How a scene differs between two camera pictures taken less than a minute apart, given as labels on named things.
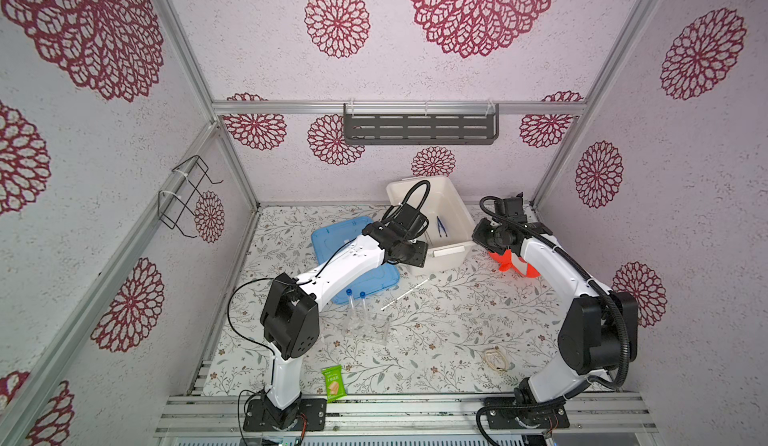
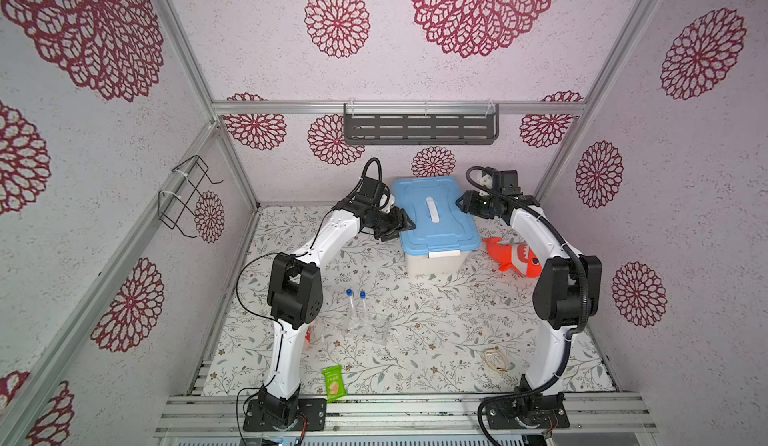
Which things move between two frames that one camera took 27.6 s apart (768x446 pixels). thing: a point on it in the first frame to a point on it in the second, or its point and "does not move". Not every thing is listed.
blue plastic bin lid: [327, 239] to [441, 224]
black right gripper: [478, 231] to [469, 199]
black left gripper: [419, 257] to [400, 217]
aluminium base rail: [216, 415] does not move
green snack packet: [335, 386] does not move
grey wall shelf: [420, 123] does not move
